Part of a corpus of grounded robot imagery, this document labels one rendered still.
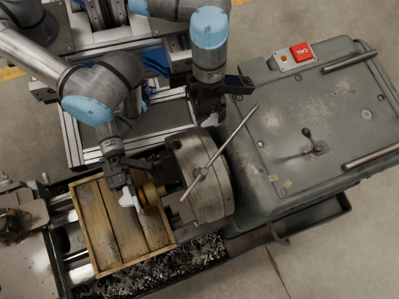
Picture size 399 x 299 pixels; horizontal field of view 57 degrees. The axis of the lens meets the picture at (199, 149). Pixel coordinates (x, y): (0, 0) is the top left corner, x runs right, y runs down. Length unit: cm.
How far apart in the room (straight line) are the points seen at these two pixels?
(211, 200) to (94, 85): 46
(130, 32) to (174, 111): 88
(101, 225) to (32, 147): 124
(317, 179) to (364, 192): 151
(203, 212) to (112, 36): 76
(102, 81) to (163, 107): 132
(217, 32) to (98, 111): 39
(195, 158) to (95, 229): 52
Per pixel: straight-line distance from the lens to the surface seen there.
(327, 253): 244
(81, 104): 95
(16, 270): 139
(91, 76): 98
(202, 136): 111
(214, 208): 111
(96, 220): 141
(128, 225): 139
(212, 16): 74
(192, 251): 165
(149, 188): 117
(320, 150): 113
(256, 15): 296
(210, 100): 87
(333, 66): 125
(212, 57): 76
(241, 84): 90
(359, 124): 122
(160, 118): 223
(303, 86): 121
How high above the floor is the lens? 226
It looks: 71 degrees down
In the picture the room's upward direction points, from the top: 12 degrees clockwise
